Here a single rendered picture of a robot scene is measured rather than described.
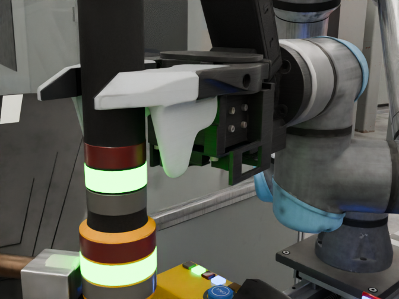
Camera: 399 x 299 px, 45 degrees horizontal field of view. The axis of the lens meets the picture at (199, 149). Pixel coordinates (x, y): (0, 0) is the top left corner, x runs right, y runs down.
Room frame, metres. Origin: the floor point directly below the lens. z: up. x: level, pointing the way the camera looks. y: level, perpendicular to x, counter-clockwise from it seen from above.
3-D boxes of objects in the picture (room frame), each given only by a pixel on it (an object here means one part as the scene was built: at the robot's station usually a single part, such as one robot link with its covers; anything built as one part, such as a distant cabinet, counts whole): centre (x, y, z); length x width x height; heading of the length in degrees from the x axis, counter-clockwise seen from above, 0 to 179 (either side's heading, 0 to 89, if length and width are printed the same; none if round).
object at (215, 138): (0.36, -0.02, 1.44); 0.12 x 0.08 x 0.09; 144
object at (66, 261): (0.26, 0.08, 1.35); 0.02 x 0.02 x 0.02; 79
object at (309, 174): (0.48, -0.13, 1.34); 0.11 x 0.08 x 0.11; 81
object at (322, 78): (0.43, -0.07, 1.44); 0.08 x 0.05 x 0.08; 54
